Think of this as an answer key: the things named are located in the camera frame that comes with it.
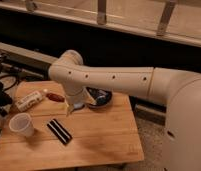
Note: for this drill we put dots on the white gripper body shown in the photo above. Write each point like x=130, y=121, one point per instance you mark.
x=69, y=108

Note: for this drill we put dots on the black striped eraser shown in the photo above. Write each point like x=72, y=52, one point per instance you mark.
x=59, y=131

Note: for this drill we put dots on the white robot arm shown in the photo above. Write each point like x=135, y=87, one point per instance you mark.
x=178, y=90

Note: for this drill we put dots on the blue cloth piece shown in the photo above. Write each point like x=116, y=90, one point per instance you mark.
x=78, y=106

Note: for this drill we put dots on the dark red sausage toy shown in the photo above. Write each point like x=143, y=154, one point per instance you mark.
x=54, y=97

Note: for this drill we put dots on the black bowl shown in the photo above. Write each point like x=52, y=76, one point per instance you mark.
x=102, y=97

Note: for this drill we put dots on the translucent plastic cup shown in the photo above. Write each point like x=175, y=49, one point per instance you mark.
x=21, y=124

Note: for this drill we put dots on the metal railing bracket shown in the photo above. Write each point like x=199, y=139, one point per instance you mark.
x=101, y=12
x=30, y=5
x=165, y=17

